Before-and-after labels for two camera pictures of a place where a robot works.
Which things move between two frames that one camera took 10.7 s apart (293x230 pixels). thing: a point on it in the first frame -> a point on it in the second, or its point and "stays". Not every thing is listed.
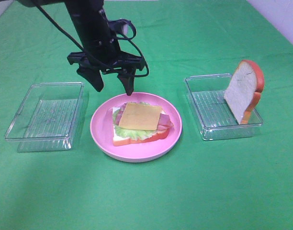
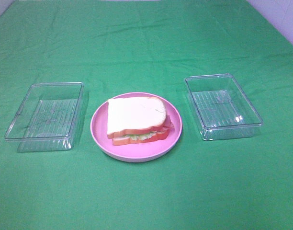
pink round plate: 101,123 stays
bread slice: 243,91 -> 134,116
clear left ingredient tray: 46,119 stays
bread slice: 119,141 stays
